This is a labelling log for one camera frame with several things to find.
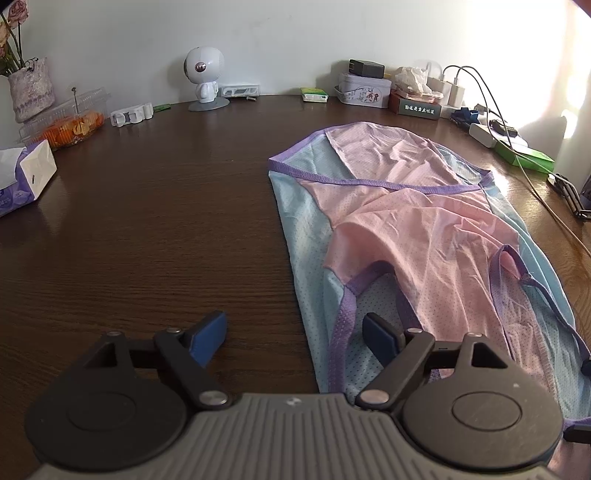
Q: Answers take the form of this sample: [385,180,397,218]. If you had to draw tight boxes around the black binder clip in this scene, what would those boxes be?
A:
[547,172,591,219]

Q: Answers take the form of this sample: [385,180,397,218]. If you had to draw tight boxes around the green flat box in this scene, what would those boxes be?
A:
[495,139,555,174]

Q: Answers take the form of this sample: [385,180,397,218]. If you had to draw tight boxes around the dark green labelled box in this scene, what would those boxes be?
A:
[398,98,442,121]

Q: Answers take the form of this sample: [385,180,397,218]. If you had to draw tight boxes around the white power bank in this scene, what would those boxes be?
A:
[469,122,520,149]

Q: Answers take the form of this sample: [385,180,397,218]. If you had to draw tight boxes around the dried roses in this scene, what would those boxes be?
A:
[0,0,29,77]

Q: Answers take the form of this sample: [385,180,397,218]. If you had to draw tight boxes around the floral tin box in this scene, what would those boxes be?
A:
[334,73,393,110]

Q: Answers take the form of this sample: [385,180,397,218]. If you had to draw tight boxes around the black power adapter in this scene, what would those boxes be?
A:
[348,59,386,79]

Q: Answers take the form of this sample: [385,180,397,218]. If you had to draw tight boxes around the crumpled white tissue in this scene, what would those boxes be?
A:
[393,66,432,97]

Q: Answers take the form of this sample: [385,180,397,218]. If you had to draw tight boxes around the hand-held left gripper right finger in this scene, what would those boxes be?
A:
[355,312,508,410]

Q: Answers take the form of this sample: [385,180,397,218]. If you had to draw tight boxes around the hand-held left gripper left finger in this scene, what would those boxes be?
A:
[82,311,233,409]

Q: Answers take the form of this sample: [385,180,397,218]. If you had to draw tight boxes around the white round-headed robot figure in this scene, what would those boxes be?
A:
[183,46,230,112]

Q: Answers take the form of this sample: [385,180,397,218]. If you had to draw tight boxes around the dark box with crumpled tissue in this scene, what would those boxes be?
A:
[389,88,445,112]

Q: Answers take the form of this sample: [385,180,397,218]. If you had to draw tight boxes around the white wall charger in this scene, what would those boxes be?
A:
[427,76,466,110]

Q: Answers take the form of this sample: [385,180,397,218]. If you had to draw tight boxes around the blue small object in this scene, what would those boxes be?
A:
[451,107,485,127]

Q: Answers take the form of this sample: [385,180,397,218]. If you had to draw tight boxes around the white plastic clip holder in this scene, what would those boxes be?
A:
[110,102,155,127]

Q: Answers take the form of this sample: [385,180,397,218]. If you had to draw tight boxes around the white charging cable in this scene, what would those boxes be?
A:
[441,65,591,259]

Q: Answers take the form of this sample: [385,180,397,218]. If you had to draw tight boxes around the white tissue pack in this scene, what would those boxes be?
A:
[0,139,58,219]

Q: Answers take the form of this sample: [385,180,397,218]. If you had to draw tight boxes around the clear plastic food container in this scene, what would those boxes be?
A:
[18,88,112,151]

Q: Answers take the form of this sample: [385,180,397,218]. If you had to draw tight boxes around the pink and blue mesh garment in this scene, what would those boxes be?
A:
[268,122,591,425]

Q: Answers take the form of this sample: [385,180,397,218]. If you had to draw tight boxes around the textured flower vase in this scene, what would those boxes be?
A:
[7,57,56,123]

